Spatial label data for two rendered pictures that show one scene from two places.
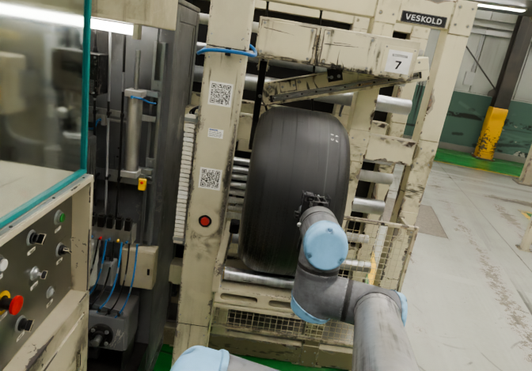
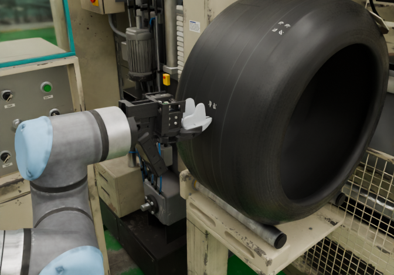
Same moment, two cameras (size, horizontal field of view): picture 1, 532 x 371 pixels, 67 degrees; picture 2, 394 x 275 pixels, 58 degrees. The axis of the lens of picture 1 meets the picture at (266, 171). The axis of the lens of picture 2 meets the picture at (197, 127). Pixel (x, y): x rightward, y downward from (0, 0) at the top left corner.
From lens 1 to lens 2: 0.96 m
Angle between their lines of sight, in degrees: 50
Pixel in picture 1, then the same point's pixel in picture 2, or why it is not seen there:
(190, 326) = (194, 226)
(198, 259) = not seen: hidden behind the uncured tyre
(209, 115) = (189, 6)
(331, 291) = (37, 210)
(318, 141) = (254, 31)
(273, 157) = (195, 50)
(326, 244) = (20, 143)
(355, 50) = not seen: outside the picture
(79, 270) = not seen: hidden behind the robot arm
